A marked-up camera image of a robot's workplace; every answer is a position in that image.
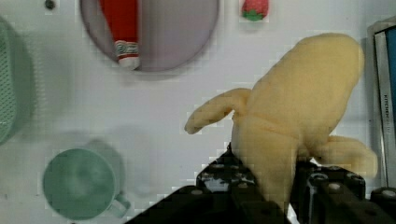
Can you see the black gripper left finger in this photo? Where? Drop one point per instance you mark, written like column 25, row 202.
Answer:
column 225, row 192

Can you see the yellow plush peeled banana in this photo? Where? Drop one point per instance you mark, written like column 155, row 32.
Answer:
column 290, row 114

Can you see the red plush ketchup bottle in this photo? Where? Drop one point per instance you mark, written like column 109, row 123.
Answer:
column 122, row 19

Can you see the silver black toaster oven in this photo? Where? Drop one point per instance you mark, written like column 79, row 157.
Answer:
column 381, row 46

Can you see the pink plush strawberry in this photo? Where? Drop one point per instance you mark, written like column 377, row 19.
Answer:
column 255, row 10

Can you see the green plastic colander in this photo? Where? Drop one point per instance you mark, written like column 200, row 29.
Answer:
column 16, row 84

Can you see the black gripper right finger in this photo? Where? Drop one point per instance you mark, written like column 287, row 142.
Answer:
column 333, row 195

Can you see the grey round plate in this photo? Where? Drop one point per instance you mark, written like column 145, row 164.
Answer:
column 171, row 32

